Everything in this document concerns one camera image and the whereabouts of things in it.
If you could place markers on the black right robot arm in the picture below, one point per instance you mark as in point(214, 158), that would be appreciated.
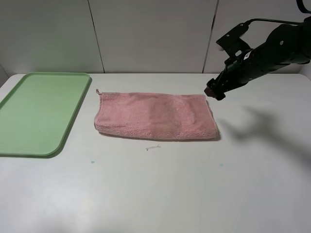
point(289, 43)

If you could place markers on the pink terry towel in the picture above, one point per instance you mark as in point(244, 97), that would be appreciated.
point(155, 116)

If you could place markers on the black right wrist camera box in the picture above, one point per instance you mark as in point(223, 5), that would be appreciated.
point(232, 43)

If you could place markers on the green plastic tray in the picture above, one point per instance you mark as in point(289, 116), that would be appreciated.
point(37, 115)

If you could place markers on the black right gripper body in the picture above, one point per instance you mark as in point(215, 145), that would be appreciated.
point(236, 74)

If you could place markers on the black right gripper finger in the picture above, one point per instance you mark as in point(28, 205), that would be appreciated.
point(209, 91)
point(219, 95)

